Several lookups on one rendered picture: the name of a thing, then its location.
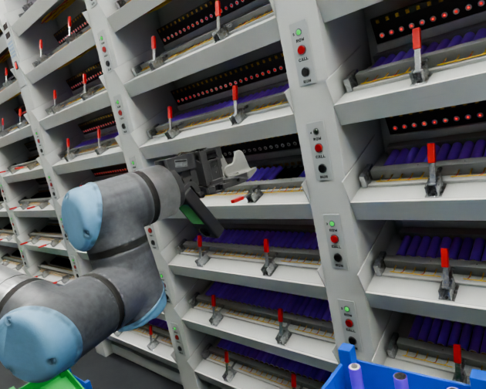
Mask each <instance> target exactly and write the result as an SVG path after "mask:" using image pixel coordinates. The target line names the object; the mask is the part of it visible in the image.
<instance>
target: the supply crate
mask: <svg viewBox="0 0 486 389"><path fill-rule="evenodd" d="M338 351H339V359H340V364H339V366H338V367H337V368H336V369H335V370H334V372H333V373H332V375H331V376H330V377H329V379H328V380H327V381H326V382H325V383H324V385H323V386H322V388H321V389H352V386H351V381H350V377H349V369H348V366H349V365H350V364H353V363H357V364H359V365H360V366H361V370H362V375H363V383H364V388H365V389H395V387H394V382H393V375H394V374H395V373H396V372H402V373H405V374H406V375H407V380H408V384H409V389H446V388H447V387H457V388H459V389H486V371H483V370H476V369H472V371H471V375H470V384H471V385H470V384H463V383H460V382H456V381H450V380H446V379H443V378H439V377H432V376H429V375H425V374H419V373H415V372H411V371H408V370H401V369H397V368H394V367H388V366H384V365H380V364H374V363H370V362H366V361H363V360H357V359H356V351H355V346H354V345H352V344H348V343H342V345H341V346H340V347H339V349H338Z"/></svg>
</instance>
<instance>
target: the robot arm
mask: <svg viewBox="0 0 486 389"><path fill-rule="evenodd" d="M212 158H213V159H212ZM208 159H210V160H208ZM154 163H155V165H154V166H151V167H146V168H143V169H140V170H137V171H134V172H130V173H127V174H122V175H119V176H116V177H113V178H107V179H105V180H102V181H97V182H88V183H86V184H85V185H83V186H80V187H78V188H74V189H72V190H70V191H68V192H67V193H66V195H65V196H64V198H63V200H62V208H61V213H62V224H63V227H64V230H65V233H66V234H67V235H68V240H69V242H70V243H71V244H72V246H73V247H74V248H75V249H77V250H79V251H81V252H86V253H87V255H88V256H89V261H90V264H91V266H92V268H93V271H92V272H89V273H87V274H85V275H83V276H80V277H79V278H77V279H74V280H73V281H71V282H69V283H67V284H65V285H64V286H58V285H56V284H54V283H51V282H49V281H46V280H44V279H40V278H37V277H31V276H28V275H26V274H24V273H22V272H19V271H16V270H14V269H11V268H9V267H7V266H4V265H2V264H0V361H1V362H2V364H3V365H4V367H5V368H6V369H9V370H10V371H11V372H12V374H13V375H14V376H16V377H17V378H19V379H21V380H23V381H27V382H30V383H42V382H46V381H49V380H51V379H53V378H54V377H55V376H57V375H58V374H60V373H62V372H64V371H66V370H68V369H69V368H71V367H72V366H73V365H75V364H76V362H77V361H78V360H79V359H80V358H81V357H83V356H84V355H85V354H87V353H88V352H90V351H91V350H92V349H93V348H94V347H96V346H97V345H98V344H100V343H101V342H102V341H104V340H105V339H106V338H107V337H109V336H110V335H111V334H112V333H115V332H116V331H121V332H124V331H130V330H135V329H136V328H139V327H141V326H143V325H145V324H147V323H149V321H150V320H153V319H155V318H156V317H158V316H159V315H160V314H161V313H162V312H163V310H164V308H165V306H166V304H167V297H166V293H165V291H164V290H165V287H164V282H163V281H162V280H161V278H160V273H159V271H158V268H157V264H156V262H155V259H154V255H153V253H152V250H151V247H150V243H149V241H148V238H147V233H146V231H145V229H144V227H145V226H148V225H151V224H153V223H154V222H158V221H160V220H162V219H165V218H168V217H170V216H172V215H175V214H176V213H177V212H178V209H180V210H181V212H182V213H183V214H184V215H185V216H186V218H187V219H188V220H189V221H190V222H191V224H192V225H193V226H194V227H195V228H196V229H197V230H198V231H199V232H200V233H201V234H202V236H203V237H208V238H219V237H220V236H221V234H222V233H223V231H224V228H223V226H222V225H221V224H220V223H219V221H218V220H217V219H216V218H215V217H214V216H213V215H212V213H211V212H210V211H209V210H208V208H207V207H206V206H205V204H204V203H203V202H202V201H201V199H200V198H204V196H205V195H213V194H216V193H218V192H222V191H224V190H225V189H226V188H230V187H233V186H235V185H238V184H241V183H243V182H245V181H247V180H248V179H249V178H251V177H252V175H253V174H254V173H255V172H256V171H257V167H253V168H250V167H249V166H248V162H247V161H246V159H245V156H244V154H243V152H242V151H240V150H238V151H235V153H234V158H233V162H232V163H231V164H229V165H228V164H227V162H226V160H225V159H224V156H223V155H222V152H221V147H220V146H218V147H213V148H210V149H208V148H206V147H205V148H200V149H196V150H193V151H186V152H180V153H179V154H178V155H175V157H171V158H168V159H163V160H159V161H155V162H154Z"/></svg>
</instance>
